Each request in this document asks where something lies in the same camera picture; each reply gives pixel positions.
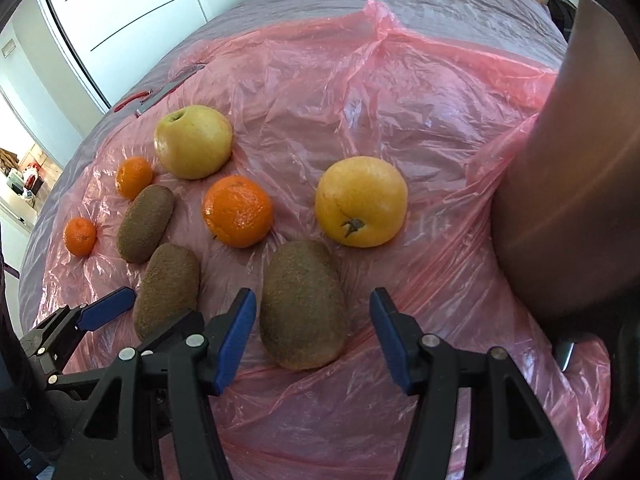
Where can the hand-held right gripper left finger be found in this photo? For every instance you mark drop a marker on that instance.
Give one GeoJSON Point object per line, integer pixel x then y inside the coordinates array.
{"type": "Point", "coordinates": [235, 340]}

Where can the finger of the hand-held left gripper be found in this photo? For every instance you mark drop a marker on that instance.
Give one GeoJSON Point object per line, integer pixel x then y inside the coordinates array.
{"type": "Point", "coordinates": [107, 307]}
{"type": "Point", "coordinates": [172, 327]}

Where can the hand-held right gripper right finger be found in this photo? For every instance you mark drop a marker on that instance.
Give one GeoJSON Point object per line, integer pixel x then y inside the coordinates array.
{"type": "Point", "coordinates": [392, 345]}

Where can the large brown kiwi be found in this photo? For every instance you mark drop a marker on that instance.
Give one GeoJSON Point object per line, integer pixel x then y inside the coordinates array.
{"type": "Point", "coordinates": [305, 305]}

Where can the yellow orange with stem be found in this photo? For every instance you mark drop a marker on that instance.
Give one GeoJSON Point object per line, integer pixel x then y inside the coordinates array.
{"type": "Point", "coordinates": [360, 195]}

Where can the small orange mandarin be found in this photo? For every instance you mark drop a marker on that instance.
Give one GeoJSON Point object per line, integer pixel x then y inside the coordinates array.
{"type": "Point", "coordinates": [134, 177]}
{"type": "Point", "coordinates": [80, 236]}

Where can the yellow-green apple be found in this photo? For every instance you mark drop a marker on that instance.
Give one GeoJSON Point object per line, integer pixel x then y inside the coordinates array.
{"type": "Point", "coordinates": [192, 142]}

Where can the pink plastic bag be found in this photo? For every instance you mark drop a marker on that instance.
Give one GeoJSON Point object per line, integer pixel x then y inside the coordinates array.
{"type": "Point", "coordinates": [350, 110]}

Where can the brown glossy container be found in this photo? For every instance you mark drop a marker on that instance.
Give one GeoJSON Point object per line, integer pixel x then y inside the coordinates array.
{"type": "Point", "coordinates": [575, 160]}

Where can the white wardrobe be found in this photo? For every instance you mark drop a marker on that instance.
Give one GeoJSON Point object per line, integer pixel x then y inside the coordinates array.
{"type": "Point", "coordinates": [125, 10]}

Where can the purple bed sheet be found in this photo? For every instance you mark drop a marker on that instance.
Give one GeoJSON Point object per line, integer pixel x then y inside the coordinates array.
{"type": "Point", "coordinates": [300, 5]}

